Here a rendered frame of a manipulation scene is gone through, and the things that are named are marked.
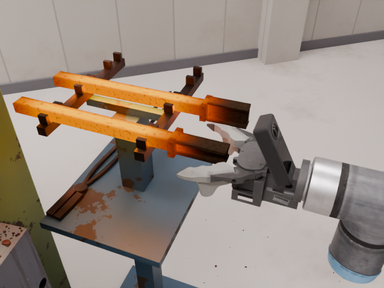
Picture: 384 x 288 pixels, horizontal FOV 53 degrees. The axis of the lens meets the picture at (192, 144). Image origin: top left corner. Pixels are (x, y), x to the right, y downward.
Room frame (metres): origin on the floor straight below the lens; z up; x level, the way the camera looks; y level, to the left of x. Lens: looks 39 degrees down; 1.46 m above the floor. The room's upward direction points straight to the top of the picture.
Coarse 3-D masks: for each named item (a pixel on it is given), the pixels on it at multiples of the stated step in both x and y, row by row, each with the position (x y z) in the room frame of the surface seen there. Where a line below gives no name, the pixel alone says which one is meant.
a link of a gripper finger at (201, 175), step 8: (192, 168) 0.46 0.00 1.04; (200, 168) 0.46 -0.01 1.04; (208, 168) 0.46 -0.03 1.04; (216, 168) 0.46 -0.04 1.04; (224, 168) 0.46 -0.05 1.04; (232, 168) 0.46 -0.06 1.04; (184, 176) 0.45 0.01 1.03; (192, 176) 0.45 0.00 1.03; (200, 176) 0.45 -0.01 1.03; (208, 176) 0.45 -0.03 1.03; (200, 184) 0.45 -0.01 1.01; (208, 184) 0.45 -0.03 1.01; (216, 184) 0.46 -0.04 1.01; (224, 184) 0.46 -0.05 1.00; (200, 192) 0.45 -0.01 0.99; (208, 192) 0.45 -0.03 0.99
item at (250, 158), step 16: (256, 144) 0.52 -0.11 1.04; (240, 160) 0.48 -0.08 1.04; (256, 160) 0.48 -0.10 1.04; (304, 160) 0.47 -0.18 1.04; (256, 176) 0.45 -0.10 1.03; (272, 176) 0.46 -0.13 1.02; (304, 176) 0.44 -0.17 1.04; (240, 192) 0.46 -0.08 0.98; (256, 192) 0.45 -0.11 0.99; (272, 192) 0.46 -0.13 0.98; (288, 192) 0.45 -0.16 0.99
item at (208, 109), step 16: (64, 80) 0.75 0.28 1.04; (80, 80) 0.74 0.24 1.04; (96, 80) 0.74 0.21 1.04; (112, 96) 0.71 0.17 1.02; (128, 96) 0.69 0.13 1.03; (144, 96) 0.68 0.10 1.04; (160, 96) 0.68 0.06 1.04; (176, 96) 0.68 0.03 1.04; (208, 96) 0.67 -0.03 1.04; (192, 112) 0.64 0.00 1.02; (208, 112) 0.64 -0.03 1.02; (224, 112) 0.63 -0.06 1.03; (240, 112) 0.62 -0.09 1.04; (240, 128) 0.61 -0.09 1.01
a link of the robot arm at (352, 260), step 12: (336, 240) 0.42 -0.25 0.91; (348, 240) 0.39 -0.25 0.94; (336, 252) 0.41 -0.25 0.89; (348, 252) 0.39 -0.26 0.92; (360, 252) 0.38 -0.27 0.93; (372, 252) 0.37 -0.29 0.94; (336, 264) 0.40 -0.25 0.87; (348, 264) 0.38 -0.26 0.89; (360, 264) 0.37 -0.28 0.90; (372, 264) 0.37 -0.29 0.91; (348, 276) 0.38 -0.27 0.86; (360, 276) 0.37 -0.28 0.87; (372, 276) 0.37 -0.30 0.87
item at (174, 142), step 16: (16, 112) 0.65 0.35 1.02; (32, 112) 0.63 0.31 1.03; (48, 112) 0.62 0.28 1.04; (64, 112) 0.62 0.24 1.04; (80, 112) 0.62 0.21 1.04; (80, 128) 0.59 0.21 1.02; (96, 128) 0.58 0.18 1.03; (112, 128) 0.57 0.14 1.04; (128, 128) 0.57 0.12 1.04; (144, 128) 0.57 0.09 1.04; (176, 128) 0.56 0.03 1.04; (160, 144) 0.53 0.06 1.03; (176, 144) 0.53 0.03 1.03; (192, 144) 0.52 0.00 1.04; (208, 144) 0.52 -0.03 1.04; (224, 144) 0.52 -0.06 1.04; (208, 160) 0.50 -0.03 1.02; (224, 160) 0.50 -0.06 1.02
